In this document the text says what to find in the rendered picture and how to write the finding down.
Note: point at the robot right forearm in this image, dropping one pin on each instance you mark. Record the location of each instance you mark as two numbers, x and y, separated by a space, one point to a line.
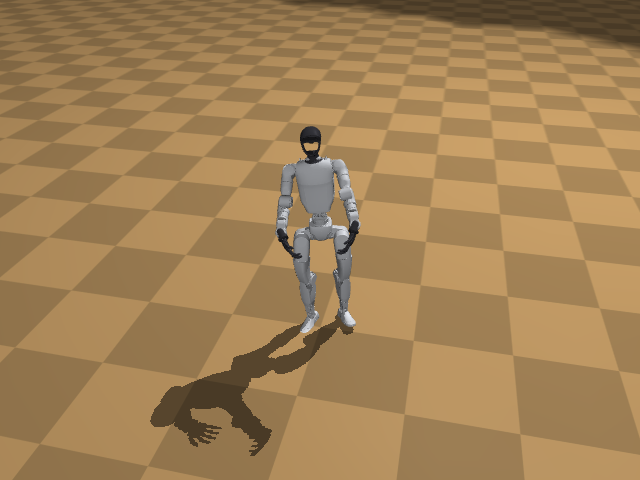
282 218

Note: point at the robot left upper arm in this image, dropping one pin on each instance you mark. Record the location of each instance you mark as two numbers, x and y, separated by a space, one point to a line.
341 171

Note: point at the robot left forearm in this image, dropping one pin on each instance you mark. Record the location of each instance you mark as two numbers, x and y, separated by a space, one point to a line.
351 210

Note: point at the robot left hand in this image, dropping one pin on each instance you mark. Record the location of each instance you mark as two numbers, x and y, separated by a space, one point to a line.
353 231

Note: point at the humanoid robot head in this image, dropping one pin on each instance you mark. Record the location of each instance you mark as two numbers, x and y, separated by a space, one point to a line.
310 135

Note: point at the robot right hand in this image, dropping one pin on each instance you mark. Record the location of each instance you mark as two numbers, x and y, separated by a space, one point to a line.
283 239

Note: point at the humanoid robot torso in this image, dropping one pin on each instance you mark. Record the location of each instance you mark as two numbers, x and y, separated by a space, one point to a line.
316 189

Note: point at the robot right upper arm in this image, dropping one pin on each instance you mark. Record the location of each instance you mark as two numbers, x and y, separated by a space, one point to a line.
288 173

